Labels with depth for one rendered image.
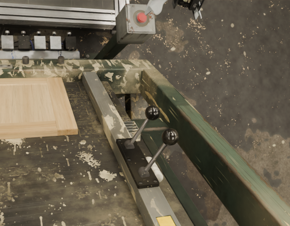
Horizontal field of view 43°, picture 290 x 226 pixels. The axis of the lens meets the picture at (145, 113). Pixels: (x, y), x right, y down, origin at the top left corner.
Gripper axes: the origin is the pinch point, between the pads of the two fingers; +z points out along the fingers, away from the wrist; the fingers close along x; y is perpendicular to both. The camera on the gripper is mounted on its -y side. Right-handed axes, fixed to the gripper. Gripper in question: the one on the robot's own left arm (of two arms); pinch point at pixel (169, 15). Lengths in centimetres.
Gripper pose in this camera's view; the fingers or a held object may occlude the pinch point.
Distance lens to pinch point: 107.5
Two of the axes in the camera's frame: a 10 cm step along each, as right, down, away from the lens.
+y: 1.6, 8.4, -5.1
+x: 9.5, 0.0, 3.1
